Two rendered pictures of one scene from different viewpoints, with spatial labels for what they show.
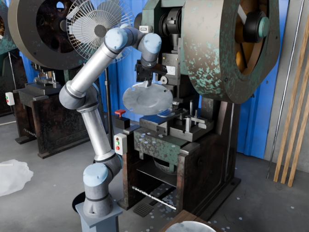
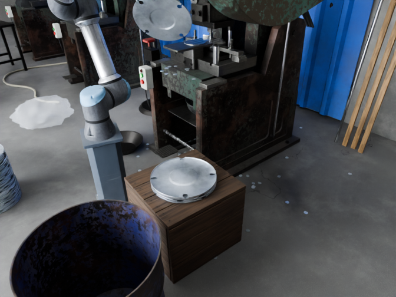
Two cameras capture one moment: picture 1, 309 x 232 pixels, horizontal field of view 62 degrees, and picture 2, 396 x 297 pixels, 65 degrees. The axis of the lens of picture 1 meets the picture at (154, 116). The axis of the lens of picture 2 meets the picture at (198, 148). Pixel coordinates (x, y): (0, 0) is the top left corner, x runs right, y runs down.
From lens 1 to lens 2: 52 cm
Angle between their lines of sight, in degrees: 17
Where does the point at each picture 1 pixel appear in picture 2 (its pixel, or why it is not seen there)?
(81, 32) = not seen: outside the picture
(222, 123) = (268, 60)
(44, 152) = not seen: hidden behind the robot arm
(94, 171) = (90, 92)
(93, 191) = (88, 112)
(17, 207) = (52, 139)
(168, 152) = (191, 87)
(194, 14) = not seen: outside the picture
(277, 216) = (324, 179)
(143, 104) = (159, 25)
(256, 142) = (336, 99)
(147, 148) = (174, 83)
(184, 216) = (192, 154)
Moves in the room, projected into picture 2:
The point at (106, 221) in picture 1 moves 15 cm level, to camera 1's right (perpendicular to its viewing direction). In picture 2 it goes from (105, 146) to (134, 149)
